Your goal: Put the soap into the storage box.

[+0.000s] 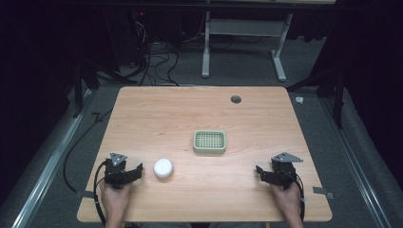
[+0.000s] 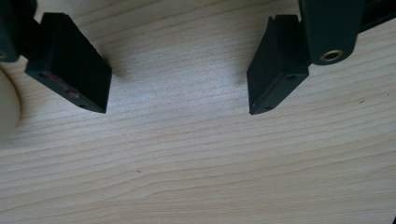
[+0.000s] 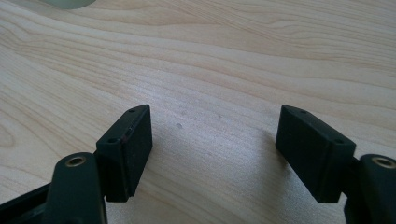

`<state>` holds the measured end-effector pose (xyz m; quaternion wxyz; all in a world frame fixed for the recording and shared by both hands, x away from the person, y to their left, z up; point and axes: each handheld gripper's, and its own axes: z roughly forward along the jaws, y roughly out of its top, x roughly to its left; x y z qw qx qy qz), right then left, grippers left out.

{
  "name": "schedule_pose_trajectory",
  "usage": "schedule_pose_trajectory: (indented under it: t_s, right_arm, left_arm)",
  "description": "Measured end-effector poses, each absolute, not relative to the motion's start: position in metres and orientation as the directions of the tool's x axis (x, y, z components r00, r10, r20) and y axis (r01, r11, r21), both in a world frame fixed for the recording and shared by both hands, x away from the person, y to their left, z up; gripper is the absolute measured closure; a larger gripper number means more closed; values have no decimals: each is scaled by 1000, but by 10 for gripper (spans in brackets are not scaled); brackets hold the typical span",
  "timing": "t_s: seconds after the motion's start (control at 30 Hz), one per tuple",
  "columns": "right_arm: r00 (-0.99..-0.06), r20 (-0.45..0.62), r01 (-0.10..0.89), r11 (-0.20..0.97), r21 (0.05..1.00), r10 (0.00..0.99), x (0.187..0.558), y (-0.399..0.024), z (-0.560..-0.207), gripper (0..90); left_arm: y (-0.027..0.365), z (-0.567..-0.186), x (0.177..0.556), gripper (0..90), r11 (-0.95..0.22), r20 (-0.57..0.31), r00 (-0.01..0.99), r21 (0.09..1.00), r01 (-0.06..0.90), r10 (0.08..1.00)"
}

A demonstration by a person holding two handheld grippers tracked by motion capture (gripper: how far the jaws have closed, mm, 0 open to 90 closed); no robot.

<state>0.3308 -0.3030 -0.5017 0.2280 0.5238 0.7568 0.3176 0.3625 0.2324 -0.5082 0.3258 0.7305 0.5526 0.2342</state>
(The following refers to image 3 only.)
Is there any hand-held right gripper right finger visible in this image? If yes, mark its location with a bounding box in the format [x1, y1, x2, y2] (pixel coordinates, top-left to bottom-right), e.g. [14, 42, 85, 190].
[275, 105, 358, 204]

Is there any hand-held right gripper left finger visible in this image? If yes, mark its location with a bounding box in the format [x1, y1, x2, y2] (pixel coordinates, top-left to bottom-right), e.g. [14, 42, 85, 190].
[94, 104, 154, 203]

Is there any pale green round object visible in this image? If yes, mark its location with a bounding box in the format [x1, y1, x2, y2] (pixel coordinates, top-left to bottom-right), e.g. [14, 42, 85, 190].
[43, 0, 98, 10]

